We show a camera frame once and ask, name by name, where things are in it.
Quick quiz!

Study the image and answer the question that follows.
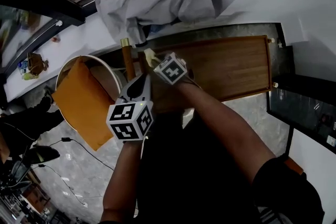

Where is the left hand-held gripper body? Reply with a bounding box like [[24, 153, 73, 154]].
[[106, 96, 155, 142]]

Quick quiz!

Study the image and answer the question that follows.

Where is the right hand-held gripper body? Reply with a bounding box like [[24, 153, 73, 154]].
[[153, 51, 188, 86]]

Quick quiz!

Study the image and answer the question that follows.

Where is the pale yellow cloth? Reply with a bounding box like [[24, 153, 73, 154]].
[[143, 48, 160, 68]]

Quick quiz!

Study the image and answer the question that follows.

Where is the person's right forearm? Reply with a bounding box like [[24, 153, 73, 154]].
[[170, 80, 276, 184]]

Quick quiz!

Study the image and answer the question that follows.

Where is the person's left forearm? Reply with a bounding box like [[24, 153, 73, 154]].
[[101, 138, 144, 223]]

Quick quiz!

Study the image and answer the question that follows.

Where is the black glass-door cabinet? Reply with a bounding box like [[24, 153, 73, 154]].
[[266, 73, 336, 154]]

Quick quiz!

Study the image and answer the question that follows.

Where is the round white chair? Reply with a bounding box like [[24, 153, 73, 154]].
[[56, 54, 124, 134]]

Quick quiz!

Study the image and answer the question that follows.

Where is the orange cushion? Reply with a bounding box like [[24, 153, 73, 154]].
[[51, 57, 121, 152]]

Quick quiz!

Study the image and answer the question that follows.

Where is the person's black clothing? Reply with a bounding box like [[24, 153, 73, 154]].
[[98, 110, 325, 224]]

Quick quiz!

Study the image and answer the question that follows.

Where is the black office chair seat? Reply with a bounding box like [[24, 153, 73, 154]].
[[22, 145, 61, 165]]

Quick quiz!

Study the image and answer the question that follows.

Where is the small brown bag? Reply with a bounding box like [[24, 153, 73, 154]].
[[26, 52, 49, 77]]

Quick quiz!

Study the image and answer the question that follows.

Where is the yellow-green small item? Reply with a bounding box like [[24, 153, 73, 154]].
[[22, 72, 40, 81]]

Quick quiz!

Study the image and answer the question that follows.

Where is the small blue bottle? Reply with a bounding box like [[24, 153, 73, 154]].
[[17, 60, 28, 74]]

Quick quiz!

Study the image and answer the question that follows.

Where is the wooden shelf with clutter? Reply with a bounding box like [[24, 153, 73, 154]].
[[0, 178, 69, 224]]

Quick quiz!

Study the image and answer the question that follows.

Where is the black window frame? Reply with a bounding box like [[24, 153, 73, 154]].
[[0, 0, 148, 79]]

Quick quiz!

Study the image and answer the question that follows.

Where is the grey striped shoulder strap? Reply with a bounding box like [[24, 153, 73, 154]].
[[258, 206, 289, 224]]

